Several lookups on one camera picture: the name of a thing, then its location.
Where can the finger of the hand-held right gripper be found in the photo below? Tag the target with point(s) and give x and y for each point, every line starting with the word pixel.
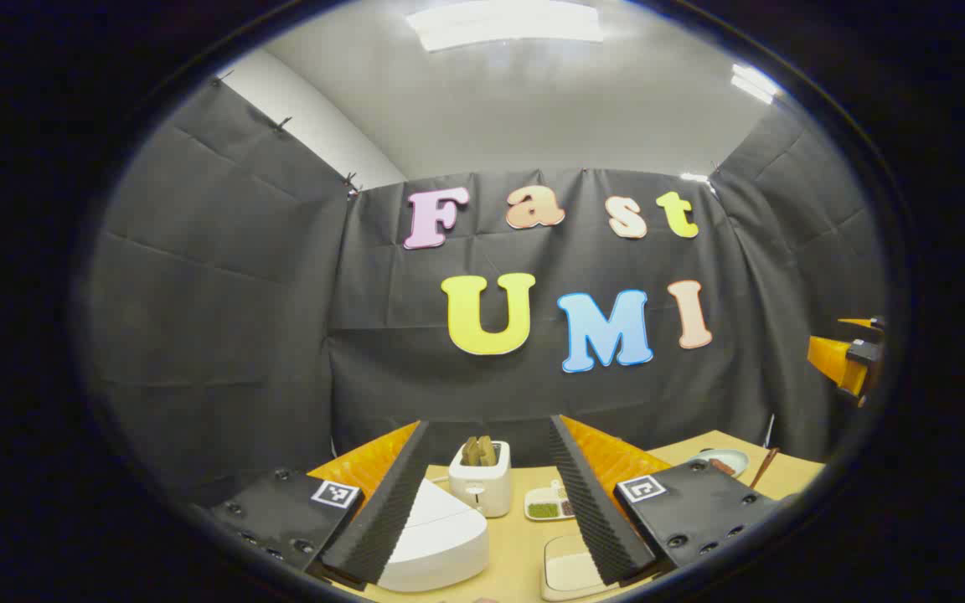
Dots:
pixel 830 358
pixel 859 322

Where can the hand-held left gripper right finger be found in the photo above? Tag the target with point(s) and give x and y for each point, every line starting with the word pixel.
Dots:
pixel 587 511

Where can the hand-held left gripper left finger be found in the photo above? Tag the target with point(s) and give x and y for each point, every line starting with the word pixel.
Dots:
pixel 382 519

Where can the white rice cooker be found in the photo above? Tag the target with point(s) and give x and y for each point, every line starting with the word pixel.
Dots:
pixel 441 544

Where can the brown wooden spoon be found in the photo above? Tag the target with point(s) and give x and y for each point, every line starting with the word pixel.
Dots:
pixel 763 469

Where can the white divided grain tray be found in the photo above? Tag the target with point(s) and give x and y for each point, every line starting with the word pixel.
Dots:
pixel 545 507

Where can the white rectangular board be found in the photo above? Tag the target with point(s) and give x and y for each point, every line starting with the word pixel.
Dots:
pixel 570 574

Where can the white toaster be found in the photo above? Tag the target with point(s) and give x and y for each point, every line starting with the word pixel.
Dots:
pixel 487 490

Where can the brown bread slice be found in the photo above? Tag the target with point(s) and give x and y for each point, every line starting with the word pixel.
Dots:
pixel 471 452
pixel 489 452

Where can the pale green plate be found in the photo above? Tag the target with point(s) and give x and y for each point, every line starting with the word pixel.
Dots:
pixel 734 459

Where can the brown meat slice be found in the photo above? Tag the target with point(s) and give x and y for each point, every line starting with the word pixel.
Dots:
pixel 723 466

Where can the black backdrop cloth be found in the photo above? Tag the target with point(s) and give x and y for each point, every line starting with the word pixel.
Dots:
pixel 239 318

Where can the small ceiling light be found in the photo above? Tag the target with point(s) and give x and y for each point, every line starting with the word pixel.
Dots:
pixel 755 84

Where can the large ceiling light panel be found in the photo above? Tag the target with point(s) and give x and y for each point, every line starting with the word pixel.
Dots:
pixel 503 23

